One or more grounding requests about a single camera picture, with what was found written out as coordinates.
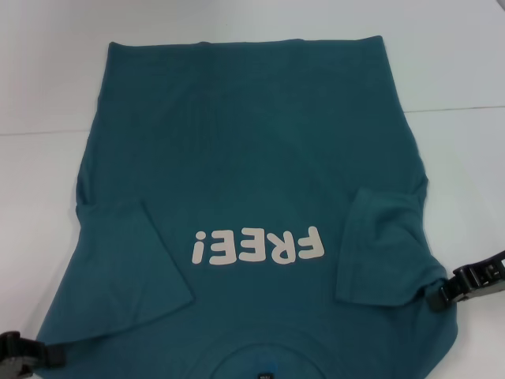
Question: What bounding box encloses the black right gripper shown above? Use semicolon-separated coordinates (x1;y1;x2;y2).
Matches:
427;250;505;313

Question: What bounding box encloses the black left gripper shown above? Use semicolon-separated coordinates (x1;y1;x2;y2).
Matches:
0;330;68;379

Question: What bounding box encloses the teal t-shirt with FREE print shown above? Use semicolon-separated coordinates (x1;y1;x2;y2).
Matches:
33;34;461;379

